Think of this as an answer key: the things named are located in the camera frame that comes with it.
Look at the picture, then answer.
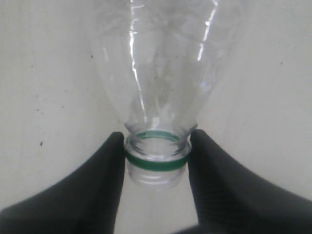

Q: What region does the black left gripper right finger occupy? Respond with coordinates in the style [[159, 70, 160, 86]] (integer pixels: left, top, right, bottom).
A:
[[182, 130, 312, 234]]

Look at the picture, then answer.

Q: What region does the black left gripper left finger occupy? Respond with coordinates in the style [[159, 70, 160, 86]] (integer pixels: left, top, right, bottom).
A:
[[0, 132, 124, 234]]

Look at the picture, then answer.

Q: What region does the clear plastic bottle green label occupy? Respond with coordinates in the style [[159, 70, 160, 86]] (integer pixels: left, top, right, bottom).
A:
[[84, 0, 250, 187]]

